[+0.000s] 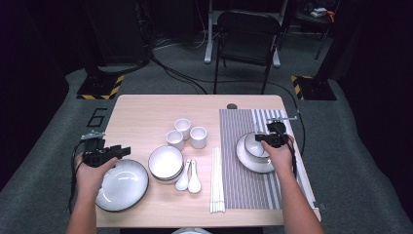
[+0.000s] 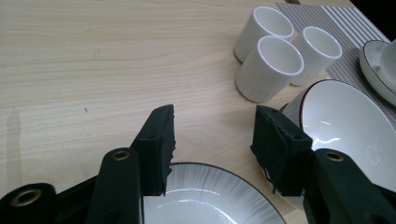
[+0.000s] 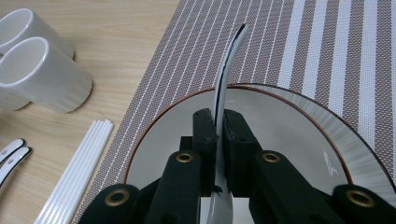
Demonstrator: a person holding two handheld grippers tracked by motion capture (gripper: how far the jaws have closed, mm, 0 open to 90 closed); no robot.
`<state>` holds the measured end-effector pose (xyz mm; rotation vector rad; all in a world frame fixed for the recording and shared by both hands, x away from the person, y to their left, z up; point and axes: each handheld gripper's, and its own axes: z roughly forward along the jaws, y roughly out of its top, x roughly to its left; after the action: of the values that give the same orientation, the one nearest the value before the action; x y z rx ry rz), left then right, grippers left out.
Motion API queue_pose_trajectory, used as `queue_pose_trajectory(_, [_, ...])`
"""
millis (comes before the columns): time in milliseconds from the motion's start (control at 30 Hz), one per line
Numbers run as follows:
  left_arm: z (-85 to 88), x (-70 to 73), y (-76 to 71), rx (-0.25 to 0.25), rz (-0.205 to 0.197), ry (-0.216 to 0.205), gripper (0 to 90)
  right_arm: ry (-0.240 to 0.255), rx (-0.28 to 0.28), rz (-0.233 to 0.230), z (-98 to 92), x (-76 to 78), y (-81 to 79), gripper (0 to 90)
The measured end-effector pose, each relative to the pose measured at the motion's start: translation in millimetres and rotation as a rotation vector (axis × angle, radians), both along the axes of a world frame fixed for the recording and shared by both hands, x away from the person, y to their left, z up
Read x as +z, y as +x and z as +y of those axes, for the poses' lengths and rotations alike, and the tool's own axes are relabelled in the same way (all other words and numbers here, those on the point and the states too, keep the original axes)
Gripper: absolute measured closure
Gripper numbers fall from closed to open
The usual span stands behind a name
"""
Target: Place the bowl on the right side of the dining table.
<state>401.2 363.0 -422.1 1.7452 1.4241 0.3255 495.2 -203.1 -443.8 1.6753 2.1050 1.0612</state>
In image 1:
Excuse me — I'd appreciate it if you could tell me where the right hand-held gripper cable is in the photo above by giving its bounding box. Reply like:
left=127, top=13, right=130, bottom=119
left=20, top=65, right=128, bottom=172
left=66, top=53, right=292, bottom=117
left=276, top=125, right=298, bottom=179

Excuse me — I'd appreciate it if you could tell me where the white bowl brown rim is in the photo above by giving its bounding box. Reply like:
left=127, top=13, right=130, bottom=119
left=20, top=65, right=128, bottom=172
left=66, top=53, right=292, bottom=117
left=151, top=172, right=184, bottom=183
left=148, top=144, right=185, bottom=180
left=244, top=131, right=271, bottom=160

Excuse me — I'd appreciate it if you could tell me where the person's left hand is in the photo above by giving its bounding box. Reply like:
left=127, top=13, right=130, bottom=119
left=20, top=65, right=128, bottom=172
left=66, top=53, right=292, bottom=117
left=74, top=153, right=119, bottom=200

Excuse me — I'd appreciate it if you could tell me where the bundle of white chopsticks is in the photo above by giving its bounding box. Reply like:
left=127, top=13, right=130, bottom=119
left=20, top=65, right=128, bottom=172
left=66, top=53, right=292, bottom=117
left=209, top=147, right=227, bottom=214

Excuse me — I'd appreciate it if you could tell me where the white floor cable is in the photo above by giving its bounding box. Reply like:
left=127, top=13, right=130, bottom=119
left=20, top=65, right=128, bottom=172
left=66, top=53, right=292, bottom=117
left=152, top=30, right=208, bottom=52

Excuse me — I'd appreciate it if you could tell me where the black folding chair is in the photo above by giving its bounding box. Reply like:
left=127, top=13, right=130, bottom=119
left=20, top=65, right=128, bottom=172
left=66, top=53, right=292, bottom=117
left=212, top=9, right=282, bottom=96

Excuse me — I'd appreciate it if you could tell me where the black cabinet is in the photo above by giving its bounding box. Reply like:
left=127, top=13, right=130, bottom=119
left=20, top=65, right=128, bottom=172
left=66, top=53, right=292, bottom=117
left=82, top=0, right=152, bottom=76

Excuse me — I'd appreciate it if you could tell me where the white cup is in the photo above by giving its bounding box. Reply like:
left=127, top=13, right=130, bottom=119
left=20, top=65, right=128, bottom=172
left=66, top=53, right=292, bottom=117
left=166, top=130, right=185, bottom=151
left=189, top=126, right=208, bottom=150
left=173, top=118, right=192, bottom=140

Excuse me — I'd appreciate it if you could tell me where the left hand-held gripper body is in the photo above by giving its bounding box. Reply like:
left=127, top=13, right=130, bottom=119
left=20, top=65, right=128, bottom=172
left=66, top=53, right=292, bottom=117
left=80, top=131, right=114, bottom=169

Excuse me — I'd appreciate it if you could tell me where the black stand base striped tape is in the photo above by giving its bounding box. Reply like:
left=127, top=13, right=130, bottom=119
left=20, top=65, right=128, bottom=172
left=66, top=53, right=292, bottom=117
left=76, top=73, right=126, bottom=101
left=290, top=75, right=338, bottom=101

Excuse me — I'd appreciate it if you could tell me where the person's white clothing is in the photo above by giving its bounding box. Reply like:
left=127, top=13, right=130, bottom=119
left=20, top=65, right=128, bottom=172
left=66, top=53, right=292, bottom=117
left=171, top=227, right=212, bottom=234

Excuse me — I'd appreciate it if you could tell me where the white box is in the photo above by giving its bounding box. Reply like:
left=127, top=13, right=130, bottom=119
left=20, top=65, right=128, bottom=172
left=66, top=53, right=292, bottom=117
left=310, top=7, right=329, bottom=18

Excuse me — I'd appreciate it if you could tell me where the person's right hand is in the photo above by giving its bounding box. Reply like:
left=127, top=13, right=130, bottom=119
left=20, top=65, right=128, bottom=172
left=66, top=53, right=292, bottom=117
left=261, top=138, right=295, bottom=177

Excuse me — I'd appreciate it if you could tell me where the white ribbed plate dark rim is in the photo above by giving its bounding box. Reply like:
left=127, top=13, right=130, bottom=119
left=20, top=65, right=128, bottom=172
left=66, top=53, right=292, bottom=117
left=236, top=133, right=277, bottom=175
left=94, top=158, right=150, bottom=213

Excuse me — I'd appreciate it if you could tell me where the grey white striped placemat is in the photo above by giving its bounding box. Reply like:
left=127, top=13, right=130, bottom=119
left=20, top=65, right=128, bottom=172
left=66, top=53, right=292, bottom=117
left=218, top=108, right=317, bottom=211

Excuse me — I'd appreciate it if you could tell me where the white ceramic spoon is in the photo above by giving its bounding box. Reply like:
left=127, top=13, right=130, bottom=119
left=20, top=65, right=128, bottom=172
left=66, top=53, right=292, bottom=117
left=187, top=159, right=203, bottom=194
left=175, top=158, right=193, bottom=192

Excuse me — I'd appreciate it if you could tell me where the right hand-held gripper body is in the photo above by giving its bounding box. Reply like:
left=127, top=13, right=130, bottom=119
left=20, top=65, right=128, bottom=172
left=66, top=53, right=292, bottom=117
left=266, top=116, right=298, bottom=149

